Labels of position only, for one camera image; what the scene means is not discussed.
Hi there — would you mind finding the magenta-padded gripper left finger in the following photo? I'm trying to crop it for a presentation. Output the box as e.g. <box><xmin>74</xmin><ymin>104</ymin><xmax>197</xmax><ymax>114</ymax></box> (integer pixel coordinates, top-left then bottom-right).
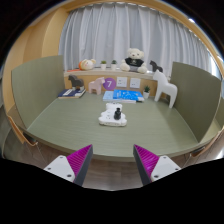
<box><xmin>43</xmin><ymin>144</ymin><xmax>94</xmax><ymax>187</ymax></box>

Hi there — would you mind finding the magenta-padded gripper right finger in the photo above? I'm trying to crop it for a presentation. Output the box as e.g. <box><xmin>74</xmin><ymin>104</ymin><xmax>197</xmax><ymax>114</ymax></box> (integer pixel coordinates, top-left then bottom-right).
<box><xmin>133</xmin><ymin>144</ymin><xmax>182</xmax><ymax>186</ymax></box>

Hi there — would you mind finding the wooden chair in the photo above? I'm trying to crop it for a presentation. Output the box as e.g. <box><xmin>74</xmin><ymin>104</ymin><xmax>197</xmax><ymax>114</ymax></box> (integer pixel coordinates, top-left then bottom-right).
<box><xmin>6</xmin><ymin>114</ymin><xmax>39</xmax><ymax>148</ymax></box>
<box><xmin>189</xmin><ymin>128</ymin><xmax>224</xmax><ymax>159</ymax></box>

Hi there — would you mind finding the white bear-shaped power strip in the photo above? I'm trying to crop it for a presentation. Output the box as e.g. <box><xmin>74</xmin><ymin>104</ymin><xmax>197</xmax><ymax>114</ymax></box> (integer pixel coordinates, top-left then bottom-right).
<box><xmin>98</xmin><ymin>102</ymin><xmax>128</xmax><ymax>127</ymax></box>

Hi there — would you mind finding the dark blue book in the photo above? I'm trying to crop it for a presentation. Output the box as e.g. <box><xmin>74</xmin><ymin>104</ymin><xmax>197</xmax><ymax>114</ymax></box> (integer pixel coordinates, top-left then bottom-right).
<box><xmin>57</xmin><ymin>88</ymin><xmax>87</xmax><ymax>100</ymax></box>

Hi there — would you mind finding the green partition panel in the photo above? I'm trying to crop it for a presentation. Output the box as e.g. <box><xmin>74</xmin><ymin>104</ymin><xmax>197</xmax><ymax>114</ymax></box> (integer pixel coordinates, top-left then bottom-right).
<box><xmin>169</xmin><ymin>61</ymin><xmax>222</xmax><ymax>143</ymax></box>
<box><xmin>214</xmin><ymin>96</ymin><xmax>224</xmax><ymax>128</ymax></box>
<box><xmin>11</xmin><ymin>55</ymin><xmax>66</xmax><ymax>129</ymax></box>

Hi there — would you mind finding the spiky potted plant, white pot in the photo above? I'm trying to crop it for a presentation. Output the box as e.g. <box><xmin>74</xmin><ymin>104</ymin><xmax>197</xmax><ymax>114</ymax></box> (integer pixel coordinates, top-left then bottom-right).
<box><xmin>142</xmin><ymin>85</ymin><xmax>151</xmax><ymax>100</ymax></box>

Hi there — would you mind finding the large white horse figure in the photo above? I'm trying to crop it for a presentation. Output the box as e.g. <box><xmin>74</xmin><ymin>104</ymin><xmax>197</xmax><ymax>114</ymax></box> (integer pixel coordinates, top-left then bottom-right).
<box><xmin>152</xmin><ymin>69</ymin><xmax>179</xmax><ymax>109</ymax></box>

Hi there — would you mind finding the bright blue book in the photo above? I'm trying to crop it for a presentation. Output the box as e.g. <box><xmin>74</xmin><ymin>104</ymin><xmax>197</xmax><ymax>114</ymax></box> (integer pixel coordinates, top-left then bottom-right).
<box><xmin>112</xmin><ymin>89</ymin><xmax>145</xmax><ymax>102</ymax></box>

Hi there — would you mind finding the light blue book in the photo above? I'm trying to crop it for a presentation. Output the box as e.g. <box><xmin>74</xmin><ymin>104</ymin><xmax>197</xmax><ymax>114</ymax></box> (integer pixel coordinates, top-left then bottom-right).
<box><xmin>102</xmin><ymin>90</ymin><xmax>137</xmax><ymax>104</ymax></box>

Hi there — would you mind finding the dark grey horse figure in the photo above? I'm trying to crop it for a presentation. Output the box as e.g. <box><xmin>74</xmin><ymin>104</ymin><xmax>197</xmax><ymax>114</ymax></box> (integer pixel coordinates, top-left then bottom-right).
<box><xmin>68</xmin><ymin>74</ymin><xmax>85</xmax><ymax>91</ymax></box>

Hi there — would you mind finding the pink horse figure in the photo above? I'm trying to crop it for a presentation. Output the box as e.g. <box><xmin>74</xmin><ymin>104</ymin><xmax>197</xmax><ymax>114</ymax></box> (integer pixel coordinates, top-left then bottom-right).
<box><xmin>88</xmin><ymin>76</ymin><xmax>106</xmax><ymax>96</ymax></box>

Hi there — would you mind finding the purple round number disc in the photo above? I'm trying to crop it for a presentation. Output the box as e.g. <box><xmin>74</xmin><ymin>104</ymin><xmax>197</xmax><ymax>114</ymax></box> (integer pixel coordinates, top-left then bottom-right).
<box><xmin>102</xmin><ymin>77</ymin><xmax>117</xmax><ymax>91</ymax></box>

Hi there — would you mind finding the small black horse figure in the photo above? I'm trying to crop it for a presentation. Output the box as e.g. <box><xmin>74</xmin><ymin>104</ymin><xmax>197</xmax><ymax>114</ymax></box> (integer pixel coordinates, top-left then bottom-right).
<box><xmin>149</xmin><ymin>60</ymin><xmax>164</xmax><ymax>74</ymax></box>

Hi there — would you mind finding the light wooden ledge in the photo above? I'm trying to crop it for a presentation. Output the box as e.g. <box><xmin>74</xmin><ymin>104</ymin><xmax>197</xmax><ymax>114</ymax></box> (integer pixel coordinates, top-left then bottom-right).
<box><xmin>63</xmin><ymin>67</ymin><xmax>158</xmax><ymax>81</ymax></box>

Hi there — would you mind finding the cream teddy bear, black shirt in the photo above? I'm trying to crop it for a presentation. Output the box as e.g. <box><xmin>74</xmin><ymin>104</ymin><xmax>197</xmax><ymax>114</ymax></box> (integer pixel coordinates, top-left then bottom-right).
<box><xmin>119</xmin><ymin>47</ymin><xmax>148</xmax><ymax>74</ymax></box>

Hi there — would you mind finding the white pleated curtain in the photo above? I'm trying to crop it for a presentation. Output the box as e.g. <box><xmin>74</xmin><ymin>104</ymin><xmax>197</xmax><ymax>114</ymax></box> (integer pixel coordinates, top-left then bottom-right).
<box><xmin>58</xmin><ymin>2</ymin><xmax>223</xmax><ymax>79</ymax></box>

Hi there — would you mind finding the white wall socket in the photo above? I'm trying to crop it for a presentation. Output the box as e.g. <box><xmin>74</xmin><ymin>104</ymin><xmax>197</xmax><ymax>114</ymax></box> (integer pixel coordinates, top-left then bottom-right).
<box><xmin>129</xmin><ymin>77</ymin><xmax>142</xmax><ymax>90</ymax></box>
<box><xmin>115</xmin><ymin>76</ymin><xmax>129</xmax><ymax>89</ymax></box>

